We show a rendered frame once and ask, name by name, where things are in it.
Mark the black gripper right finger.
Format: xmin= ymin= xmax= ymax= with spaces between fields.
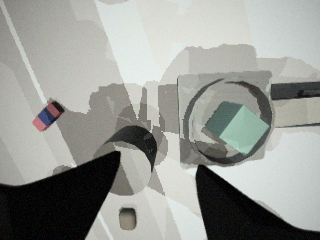
xmin=196 ymin=165 xmax=320 ymax=240

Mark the pink eraser with blue sleeve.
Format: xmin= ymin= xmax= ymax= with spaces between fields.
xmin=31 ymin=101 xmax=65 ymax=132

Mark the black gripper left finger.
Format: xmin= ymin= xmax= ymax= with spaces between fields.
xmin=0 ymin=151 xmax=121 ymax=240

